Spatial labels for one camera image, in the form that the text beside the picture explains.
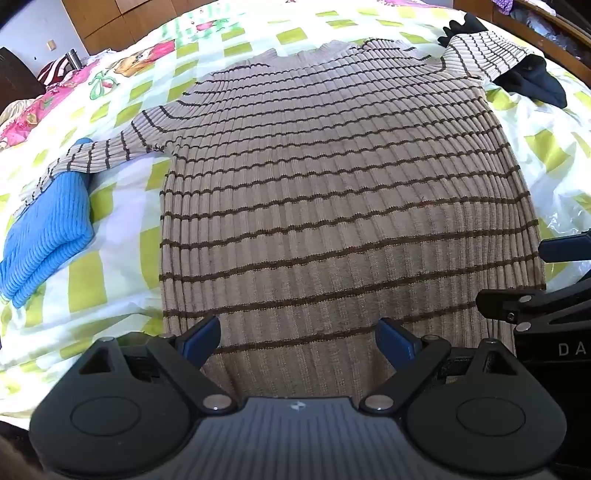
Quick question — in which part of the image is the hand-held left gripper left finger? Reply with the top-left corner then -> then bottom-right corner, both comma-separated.
76,315 -> 237,414

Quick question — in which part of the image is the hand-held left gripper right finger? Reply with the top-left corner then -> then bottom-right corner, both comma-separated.
359,318 -> 513,414

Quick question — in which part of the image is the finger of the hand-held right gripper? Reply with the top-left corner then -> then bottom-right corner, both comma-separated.
538,232 -> 591,265
475,287 -> 591,332

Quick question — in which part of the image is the beige brown-striped ribbed sweater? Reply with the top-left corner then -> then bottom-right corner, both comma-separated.
13,17 -> 548,398

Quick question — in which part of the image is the checked cartoon print quilt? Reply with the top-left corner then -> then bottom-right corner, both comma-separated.
0,0 -> 591,418

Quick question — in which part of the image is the black garment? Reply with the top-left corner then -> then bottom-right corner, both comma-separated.
438,13 -> 568,110

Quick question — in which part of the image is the blue ribbed knit garment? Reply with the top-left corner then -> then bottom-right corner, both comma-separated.
0,137 -> 95,310

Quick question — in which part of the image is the wooden shelf unit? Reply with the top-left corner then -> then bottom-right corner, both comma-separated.
453,0 -> 591,90

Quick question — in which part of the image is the red white striped cloth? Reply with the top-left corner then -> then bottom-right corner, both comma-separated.
37,52 -> 90,88

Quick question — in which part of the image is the dark wooden headboard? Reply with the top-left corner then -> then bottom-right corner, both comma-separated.
0,46 -> 44,114

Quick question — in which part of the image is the wooden wardrobe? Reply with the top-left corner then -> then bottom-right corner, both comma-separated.
61,0 -> 278,57

